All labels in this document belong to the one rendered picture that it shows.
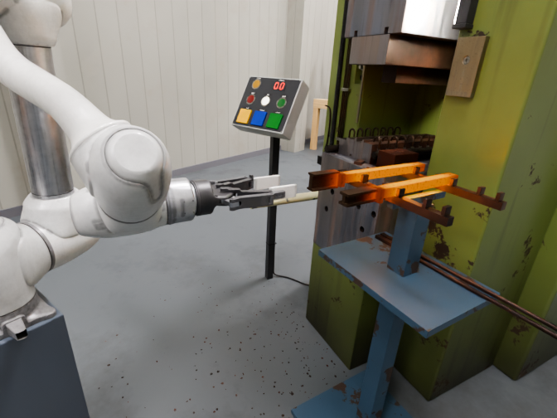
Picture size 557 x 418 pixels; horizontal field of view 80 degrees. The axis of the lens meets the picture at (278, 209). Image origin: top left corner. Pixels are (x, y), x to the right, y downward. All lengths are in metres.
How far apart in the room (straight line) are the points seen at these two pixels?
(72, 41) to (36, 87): 2.93
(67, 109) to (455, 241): 1.17
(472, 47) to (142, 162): 1.04
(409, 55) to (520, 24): 0.34
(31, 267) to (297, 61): 4.82
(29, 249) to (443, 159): 1.27
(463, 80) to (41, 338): 1.41
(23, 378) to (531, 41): 1.59
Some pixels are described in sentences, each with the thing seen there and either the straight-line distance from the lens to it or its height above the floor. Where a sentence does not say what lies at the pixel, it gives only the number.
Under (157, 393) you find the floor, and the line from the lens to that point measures 1.61.
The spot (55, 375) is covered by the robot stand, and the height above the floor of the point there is 0.42.
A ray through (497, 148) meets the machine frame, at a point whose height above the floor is 1.05.
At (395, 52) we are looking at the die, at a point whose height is 1.31.
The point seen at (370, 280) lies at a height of 0.72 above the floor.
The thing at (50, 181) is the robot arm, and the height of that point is 0.94.
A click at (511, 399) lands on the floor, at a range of 1.89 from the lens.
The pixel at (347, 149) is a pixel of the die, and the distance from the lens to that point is 1.43.
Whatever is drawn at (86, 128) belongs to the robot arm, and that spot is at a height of 1.15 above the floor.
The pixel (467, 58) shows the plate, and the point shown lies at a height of 1.30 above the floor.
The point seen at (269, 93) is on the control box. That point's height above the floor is 1.13.
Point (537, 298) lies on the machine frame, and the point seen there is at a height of 0.43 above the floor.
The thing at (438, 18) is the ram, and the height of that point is 1.42.
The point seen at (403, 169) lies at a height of 0.99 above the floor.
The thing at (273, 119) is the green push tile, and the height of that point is 1.01.
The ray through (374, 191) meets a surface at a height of 0.99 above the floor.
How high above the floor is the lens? 1.23
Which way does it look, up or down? 23 degrees down
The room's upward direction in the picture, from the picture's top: 3 degrees clockwise
